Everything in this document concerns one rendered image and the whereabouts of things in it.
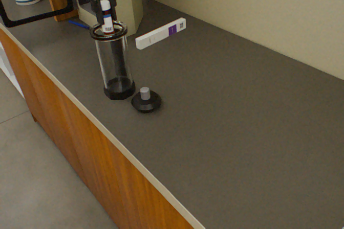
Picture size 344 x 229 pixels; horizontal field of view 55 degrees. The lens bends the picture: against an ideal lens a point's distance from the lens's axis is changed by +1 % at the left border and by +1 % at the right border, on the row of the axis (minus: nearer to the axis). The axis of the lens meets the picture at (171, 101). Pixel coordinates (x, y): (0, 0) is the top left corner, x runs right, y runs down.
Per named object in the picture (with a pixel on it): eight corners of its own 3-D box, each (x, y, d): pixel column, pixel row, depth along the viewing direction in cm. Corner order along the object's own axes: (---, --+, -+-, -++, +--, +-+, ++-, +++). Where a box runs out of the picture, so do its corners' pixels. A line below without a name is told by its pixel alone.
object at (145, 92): (150, 93, 106) (148, 76, 102) (167, 106, 100) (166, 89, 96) (126, 106, 102) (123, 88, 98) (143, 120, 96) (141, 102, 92)
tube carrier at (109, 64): (124, 75, 113) (114, 17, 100) (142, 88, 106) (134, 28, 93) (97, 88, 108) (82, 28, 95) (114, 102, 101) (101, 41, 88)
